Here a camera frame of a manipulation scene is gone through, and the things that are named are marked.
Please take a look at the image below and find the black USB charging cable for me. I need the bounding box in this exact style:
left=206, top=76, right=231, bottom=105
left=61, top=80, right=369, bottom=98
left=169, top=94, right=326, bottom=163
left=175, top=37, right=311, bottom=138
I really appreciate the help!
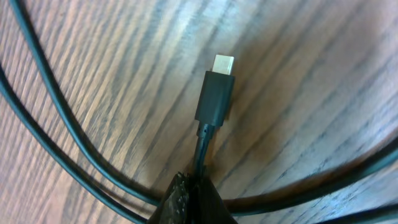
left=0, top=0, right=398, bottom=224

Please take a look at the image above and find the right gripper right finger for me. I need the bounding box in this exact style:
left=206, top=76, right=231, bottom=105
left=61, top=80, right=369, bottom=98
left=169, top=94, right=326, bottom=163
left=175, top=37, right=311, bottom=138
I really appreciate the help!
left=194, top=177, right=237, bottom=224

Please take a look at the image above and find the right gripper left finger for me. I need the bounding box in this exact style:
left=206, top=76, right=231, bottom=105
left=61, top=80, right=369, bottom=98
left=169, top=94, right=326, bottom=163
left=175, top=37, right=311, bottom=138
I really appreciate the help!
left=146, top=172, right=192, bottom=224

